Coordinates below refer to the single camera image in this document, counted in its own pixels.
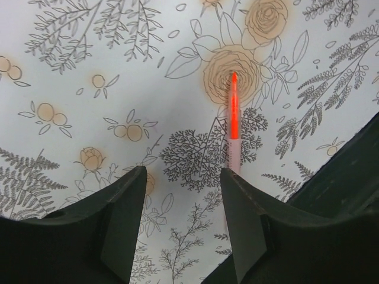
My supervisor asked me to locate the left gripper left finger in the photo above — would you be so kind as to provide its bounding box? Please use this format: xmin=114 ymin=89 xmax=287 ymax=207
xmin=1 ymin=166 xmax=147 ymax=283

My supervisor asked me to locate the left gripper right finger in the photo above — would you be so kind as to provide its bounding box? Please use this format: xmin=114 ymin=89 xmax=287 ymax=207
xmin=220 ymin=168 xmax=378 ymax=283

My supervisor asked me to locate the orange pen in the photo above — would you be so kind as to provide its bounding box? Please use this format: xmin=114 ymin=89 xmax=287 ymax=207
xmin=227 ymin=72 xmax=242 ymax=175

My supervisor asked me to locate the floral table mat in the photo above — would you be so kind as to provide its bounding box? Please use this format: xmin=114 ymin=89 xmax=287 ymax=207
xmin=1 ymin=1 xmax=378 ymax=283

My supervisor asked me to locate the aluminium front rail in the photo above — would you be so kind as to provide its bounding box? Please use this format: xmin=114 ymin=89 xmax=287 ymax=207
xmin=205 ymin=117 xmax=378 ymax=283

